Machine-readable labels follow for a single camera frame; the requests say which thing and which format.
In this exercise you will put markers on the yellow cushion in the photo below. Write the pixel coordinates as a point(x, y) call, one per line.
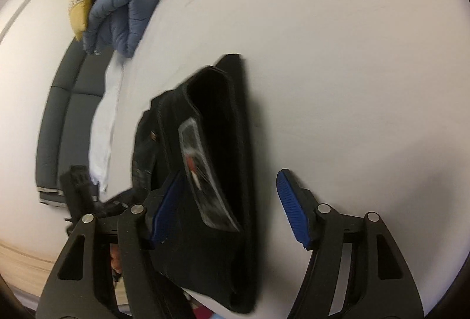
point(80, 6)

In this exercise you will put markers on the grey padded headboard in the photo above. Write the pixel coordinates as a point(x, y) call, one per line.
point(62, 113)

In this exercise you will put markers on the white towel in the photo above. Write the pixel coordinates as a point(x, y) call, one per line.
point(104, 128)

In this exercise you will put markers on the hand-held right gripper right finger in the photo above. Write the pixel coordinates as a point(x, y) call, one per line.
point(293, 208)

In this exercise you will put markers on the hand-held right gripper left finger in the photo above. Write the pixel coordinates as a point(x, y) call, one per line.
point(167, 208)

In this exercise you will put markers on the black pants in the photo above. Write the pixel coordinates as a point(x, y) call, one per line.
point(220, 120)

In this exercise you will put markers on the rolled blue duvet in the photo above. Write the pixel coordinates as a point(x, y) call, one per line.
point(128, 6)

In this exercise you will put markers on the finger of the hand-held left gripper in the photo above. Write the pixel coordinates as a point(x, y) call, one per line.
point(77, 188)

